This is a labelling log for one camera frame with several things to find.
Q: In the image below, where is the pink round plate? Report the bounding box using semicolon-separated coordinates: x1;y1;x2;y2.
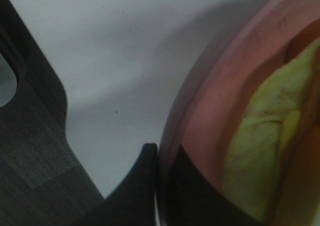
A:
156;0;320;225

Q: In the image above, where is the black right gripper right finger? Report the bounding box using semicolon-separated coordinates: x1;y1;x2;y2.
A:
82;143;260;225

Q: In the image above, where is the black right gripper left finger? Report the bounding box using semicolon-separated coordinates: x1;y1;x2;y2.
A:
0;0;104;225

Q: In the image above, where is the white bread sandwich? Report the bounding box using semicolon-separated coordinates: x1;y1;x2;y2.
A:
220;21;320;225

